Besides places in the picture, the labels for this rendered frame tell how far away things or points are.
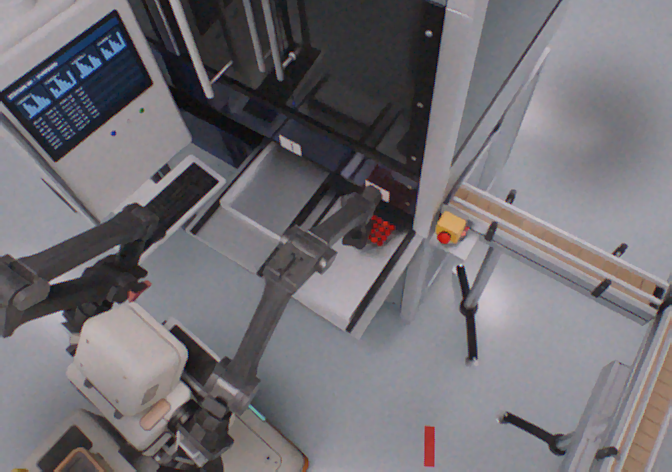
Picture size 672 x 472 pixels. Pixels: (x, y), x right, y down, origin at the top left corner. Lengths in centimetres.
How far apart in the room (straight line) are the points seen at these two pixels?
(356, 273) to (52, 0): 114
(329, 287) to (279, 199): 37
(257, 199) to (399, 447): 124
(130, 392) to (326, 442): 139
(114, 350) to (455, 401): 167
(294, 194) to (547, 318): 140
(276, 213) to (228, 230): 17
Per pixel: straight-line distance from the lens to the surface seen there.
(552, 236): 187
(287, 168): 198
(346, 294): 175
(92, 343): 133
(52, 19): 169
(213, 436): 135
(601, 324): 285
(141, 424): 139
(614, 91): 362
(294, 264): 109
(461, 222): 171
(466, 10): 109
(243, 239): 187
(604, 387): 216
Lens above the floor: 252
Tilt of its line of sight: 61 degrees down
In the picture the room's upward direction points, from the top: 6 degrees counter-clockwise
